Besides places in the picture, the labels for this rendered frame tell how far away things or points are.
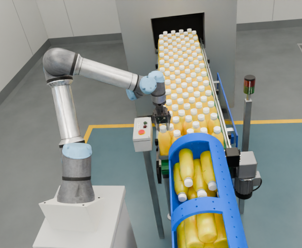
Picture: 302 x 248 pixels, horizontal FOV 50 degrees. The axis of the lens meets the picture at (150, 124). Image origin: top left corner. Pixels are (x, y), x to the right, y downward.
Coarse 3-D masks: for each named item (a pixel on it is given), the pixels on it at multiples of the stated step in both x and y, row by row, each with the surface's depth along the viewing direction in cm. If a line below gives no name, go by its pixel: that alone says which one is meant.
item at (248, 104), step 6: (246, 102) 196; (246, 108) 198; (246, 114) 201; (246, 120) 204; (246, 126) 207; (246, 132) 210; (246, 138) 213; (246, 144) 216; (246, 150) 219; (240, 204) 254; (240, 210) 258
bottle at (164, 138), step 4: (160, 132) 179; (164, 132) 177; (168, 132) 180; (160, 136) 178; (164, 136) 178; (168, 136) 179; (160, 140) 179; (164, 140) 178; (168, 140) 180; (160, 144) 182; (164, 144) 180; (168, 144) 181; (160, 148) 184; (164, 148) 182; (168, 148) 183; (160, 152) 187; (164, 152) 184
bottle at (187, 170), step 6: (180, 150) 163; (186, 150) 161; (180, 156) 160; (186, 156) 157; (192, 156) 159; (180, 162) 157; (186, 162) 154; (192, 162) 155; (180, 168) 154; (186, 168) 151; (192, 168) 152; (180, 174) 153; (186, 174) 149; (192, 174) 150; (192, 180) 149
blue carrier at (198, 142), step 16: (176, 144) 158; (192, 144) 161; (208, 144) 161; (176, 160) 168; (224, 160) 149; (224, 176) 138; (224, 192) 130; (176, 208) 130; (192, 208) 123; (208, 208) 121; (224, 208) 123; (176, 224) 126; (224, 224) 117; (240, 224) 123; (176, 240) 133; (240, 240) 115
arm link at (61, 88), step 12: (48, 84) 142; (60, 84) 141; (60, 96) 141; (72, 96) 146; (60, 108) 142; (72, 108) 144; (60, 120) 142; (72, 120) 143; (60, 132) 144; (72, 132) 142; (60, 144) 142
